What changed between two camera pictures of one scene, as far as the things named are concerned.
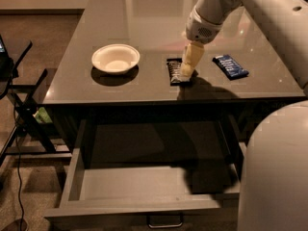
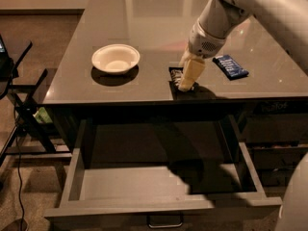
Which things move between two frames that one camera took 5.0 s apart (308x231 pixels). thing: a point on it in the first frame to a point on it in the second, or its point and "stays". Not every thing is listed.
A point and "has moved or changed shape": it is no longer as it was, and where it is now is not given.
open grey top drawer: [153, 166] stays
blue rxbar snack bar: [230, 66] stays
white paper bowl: [115, 59] stays
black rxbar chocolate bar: [174, 69] has moved or changed shape
